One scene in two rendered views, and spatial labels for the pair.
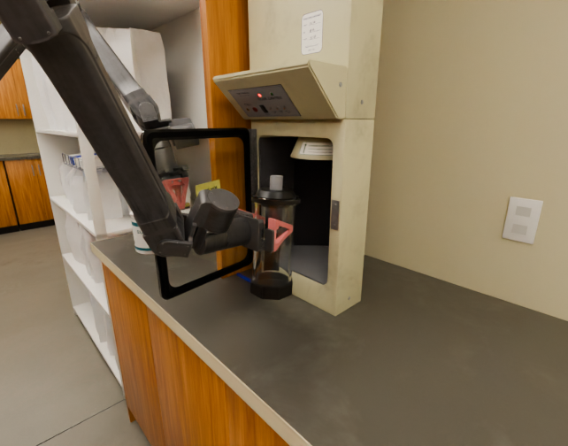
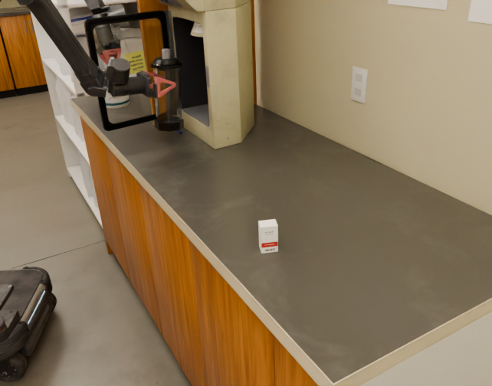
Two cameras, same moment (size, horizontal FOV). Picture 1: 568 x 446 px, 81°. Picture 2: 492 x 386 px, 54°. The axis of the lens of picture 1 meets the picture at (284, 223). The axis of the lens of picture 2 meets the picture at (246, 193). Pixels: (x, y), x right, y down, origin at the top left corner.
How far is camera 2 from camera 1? 1.06 m
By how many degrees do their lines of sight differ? 17
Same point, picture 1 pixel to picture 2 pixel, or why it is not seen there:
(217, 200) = (116, 64)
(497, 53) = not seen: outside the picture
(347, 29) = not seen: outside the picture
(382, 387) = (210, 178)
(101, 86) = (51, 14)
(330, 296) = (211, 134)
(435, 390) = (237, 181)
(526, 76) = not seen: outside the picture
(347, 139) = (208, 24)
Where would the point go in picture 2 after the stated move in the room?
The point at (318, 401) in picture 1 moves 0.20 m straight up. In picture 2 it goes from (171, 179) to (163, 119)
